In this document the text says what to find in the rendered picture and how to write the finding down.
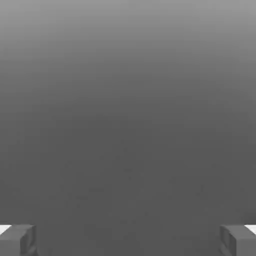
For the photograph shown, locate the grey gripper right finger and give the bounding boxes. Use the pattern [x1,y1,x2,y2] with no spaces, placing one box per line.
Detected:
[219,224,256,256]

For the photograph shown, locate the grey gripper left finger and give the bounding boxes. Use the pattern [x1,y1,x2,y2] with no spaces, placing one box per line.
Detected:
[0,224,38,256]

